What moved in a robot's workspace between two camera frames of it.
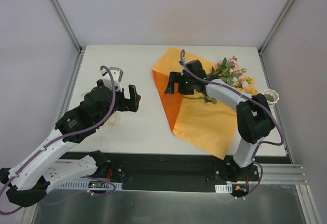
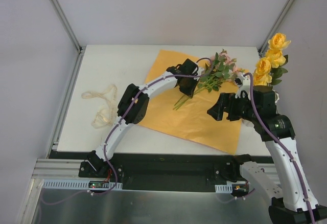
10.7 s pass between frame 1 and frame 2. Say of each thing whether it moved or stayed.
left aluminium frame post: stayed
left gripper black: moved
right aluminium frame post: stayed
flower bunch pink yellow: moved
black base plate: stayed
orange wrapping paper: moved
